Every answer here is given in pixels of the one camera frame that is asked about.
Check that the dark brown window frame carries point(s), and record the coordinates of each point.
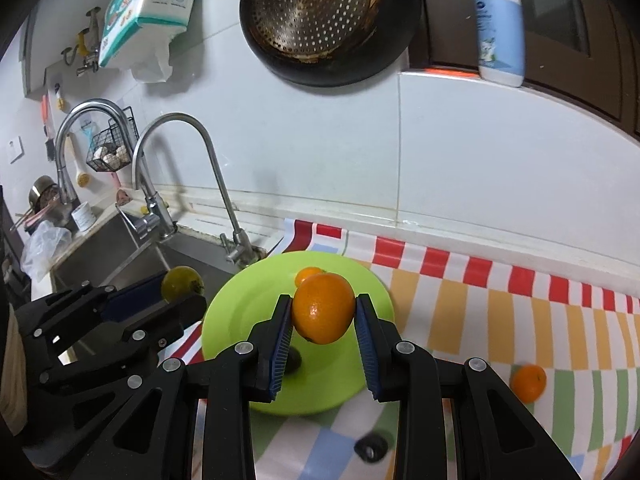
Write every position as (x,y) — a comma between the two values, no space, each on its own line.
(605,60)

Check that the garlic bulbs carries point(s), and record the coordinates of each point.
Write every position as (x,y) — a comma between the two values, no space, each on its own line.
(107,152)

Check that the slim gooseneck faucet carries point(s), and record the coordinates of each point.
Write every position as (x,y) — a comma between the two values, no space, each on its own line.
(237,247)

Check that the white wall socket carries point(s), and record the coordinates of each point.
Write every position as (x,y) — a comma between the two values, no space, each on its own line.
(15,149)

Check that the orange hanging utensil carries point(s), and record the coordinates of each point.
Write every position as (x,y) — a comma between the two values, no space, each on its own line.
(46,115)

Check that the dark round object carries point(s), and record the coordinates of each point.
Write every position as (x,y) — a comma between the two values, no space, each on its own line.
(367,452)

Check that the yellow green citrus fruit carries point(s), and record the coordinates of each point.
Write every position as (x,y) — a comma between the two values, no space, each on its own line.
(182,282)

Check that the white yellow hanging brush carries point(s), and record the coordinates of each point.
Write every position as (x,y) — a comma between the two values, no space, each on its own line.
(82,177)

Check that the steel cooking pot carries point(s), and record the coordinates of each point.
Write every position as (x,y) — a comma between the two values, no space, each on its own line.
(42,192)

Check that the white blue pump bottle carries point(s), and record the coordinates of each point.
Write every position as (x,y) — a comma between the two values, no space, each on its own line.
(500,35)

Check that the orange tape strip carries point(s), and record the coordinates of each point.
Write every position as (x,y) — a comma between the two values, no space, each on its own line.
(445,71)

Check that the small pink item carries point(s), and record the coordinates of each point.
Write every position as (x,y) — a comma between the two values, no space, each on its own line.
(123,196)

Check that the medium orange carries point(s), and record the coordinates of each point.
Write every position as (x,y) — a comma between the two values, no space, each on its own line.
(528,382)

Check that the brass wall tap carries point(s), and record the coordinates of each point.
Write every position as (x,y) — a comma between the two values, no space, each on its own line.
(92,35)

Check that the green plate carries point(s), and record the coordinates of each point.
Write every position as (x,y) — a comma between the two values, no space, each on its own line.
(240,300)

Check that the striped colourful tablecloth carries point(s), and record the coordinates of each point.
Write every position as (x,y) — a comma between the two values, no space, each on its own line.
(475,320)

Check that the small kumquat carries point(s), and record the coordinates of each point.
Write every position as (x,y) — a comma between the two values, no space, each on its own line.
(306,276)

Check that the clear plastic bag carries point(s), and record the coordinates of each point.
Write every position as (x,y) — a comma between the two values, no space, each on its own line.
(42,250)

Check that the large chrome kitchen faucet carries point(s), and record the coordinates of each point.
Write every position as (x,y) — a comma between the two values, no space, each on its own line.
(159,212)

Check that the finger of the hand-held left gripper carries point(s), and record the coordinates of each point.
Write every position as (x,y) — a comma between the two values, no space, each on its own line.
(135,300)
(170,320)

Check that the metal perforated colander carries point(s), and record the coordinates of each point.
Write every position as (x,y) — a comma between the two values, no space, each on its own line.
(315,10)

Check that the teal white tissue package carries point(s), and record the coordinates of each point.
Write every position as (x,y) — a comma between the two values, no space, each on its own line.
(145,5)

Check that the blue hanging brush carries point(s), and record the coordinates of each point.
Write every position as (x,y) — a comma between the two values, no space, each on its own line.
(89,132)

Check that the large orange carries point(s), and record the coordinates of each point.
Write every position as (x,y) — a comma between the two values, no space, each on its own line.
(322,310)

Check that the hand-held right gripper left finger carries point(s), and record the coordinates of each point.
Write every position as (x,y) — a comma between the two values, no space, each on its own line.
(280,350)

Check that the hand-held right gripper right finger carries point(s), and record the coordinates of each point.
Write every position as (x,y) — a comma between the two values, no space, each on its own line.
(367,350)

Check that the white cup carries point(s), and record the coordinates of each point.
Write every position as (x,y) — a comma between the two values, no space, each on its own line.
(84,217)

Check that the black hanging pan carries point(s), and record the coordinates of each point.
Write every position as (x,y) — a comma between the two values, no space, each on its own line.
(350,72)

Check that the stainless steel sink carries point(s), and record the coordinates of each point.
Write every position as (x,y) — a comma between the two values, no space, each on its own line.
(125,255)

